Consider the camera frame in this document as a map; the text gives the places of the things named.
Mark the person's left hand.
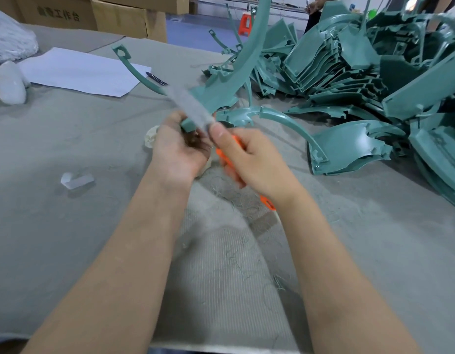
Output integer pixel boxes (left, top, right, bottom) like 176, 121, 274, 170
149, 110, 215, 183

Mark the person's right hand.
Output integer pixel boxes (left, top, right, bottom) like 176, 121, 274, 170
208, 121, 306, 204

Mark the orange utility knife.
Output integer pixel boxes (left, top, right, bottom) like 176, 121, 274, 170
163, 85, 278, 213

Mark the curved green plastic part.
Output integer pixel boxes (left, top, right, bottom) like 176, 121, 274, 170
111, 0, 273, 134

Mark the person's left forearm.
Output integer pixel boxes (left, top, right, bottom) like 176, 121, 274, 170
21, 171, 195, 354

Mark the person's right forearm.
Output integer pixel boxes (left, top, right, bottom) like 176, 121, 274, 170
262, 182, 425, 354

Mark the white tape roll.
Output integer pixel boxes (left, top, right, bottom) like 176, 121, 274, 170
144, 125, 162, 150

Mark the green plastic arc part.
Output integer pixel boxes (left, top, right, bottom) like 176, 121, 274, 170
216, 106, 330, 176

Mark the white paper sheet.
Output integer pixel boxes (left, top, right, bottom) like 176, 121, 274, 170
18, 47, 153, 98

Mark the red plastic stool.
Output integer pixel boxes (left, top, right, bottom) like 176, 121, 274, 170
237, 12, 256, 37

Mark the small clear plastic piece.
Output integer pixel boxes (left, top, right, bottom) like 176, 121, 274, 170
61, 172, 96, 191

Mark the flat brown cardboard box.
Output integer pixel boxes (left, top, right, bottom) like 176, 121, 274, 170
89, 0, 191, 16

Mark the white work table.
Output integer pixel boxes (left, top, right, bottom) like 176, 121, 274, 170
197, 0, 318, 22

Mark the grey felt table cover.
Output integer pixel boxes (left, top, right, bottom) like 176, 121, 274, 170
0, 24, 455, 351

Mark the pile of green plastic parts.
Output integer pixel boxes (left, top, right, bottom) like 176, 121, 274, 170
202, 0, 455, 213

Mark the large brown cardboard box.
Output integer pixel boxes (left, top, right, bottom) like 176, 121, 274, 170
0, 0, 99, 32

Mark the white plastic bag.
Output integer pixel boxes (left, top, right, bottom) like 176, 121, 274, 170
0, 5, 40, 67

